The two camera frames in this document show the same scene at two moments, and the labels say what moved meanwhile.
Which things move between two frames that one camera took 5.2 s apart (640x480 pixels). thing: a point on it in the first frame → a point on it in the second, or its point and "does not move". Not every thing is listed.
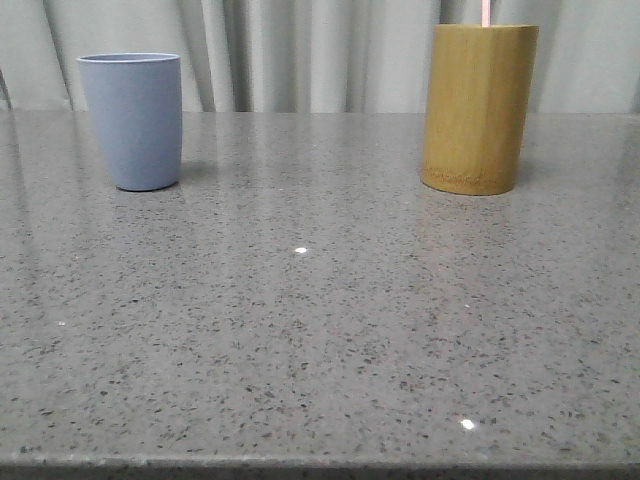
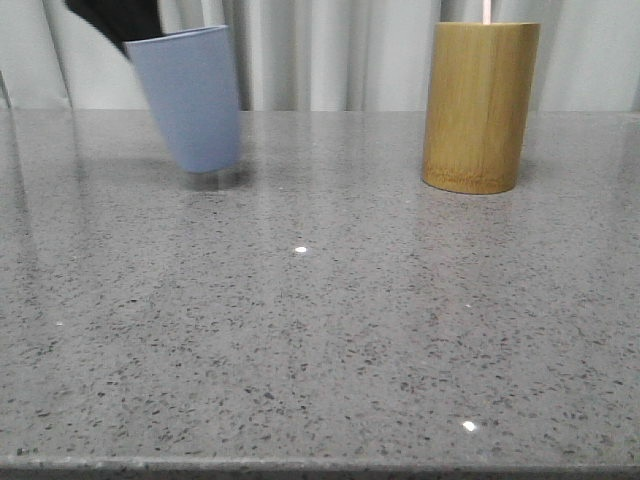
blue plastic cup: x=136 y=102 → x=191 y=79
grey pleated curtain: x=312 y=56 does not move
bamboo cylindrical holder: x=478 y=97 does not move
